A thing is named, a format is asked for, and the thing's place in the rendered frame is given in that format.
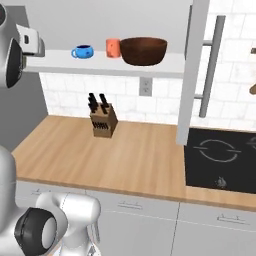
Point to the grey drawer front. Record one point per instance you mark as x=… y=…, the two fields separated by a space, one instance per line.
x=156 y=206
x=25 y=195
x=200 y=216

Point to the blue mug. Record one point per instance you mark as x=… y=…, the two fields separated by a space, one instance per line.
x=83 y=52

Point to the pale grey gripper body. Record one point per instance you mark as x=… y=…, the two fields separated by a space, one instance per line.
x=41 y=48

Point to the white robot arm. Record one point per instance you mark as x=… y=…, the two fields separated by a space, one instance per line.
x=78 y=213

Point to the brown wooden bowl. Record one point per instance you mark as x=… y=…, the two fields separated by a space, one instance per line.
x=143 y=51

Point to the wooden knife block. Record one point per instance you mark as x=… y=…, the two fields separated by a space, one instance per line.
x=105 y=121

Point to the white open wall cabinet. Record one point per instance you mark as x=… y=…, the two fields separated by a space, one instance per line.
x=100 y=65

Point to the grey cupboard door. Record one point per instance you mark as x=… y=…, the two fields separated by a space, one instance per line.
x=136 y=236
x=216 y=241

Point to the black hob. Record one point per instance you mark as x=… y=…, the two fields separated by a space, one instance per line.
x=220 y=166

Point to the orange cup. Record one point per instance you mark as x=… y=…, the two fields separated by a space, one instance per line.
x=112 y=48

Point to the grey wall socket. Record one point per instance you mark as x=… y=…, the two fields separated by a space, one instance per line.
x=145 y=86

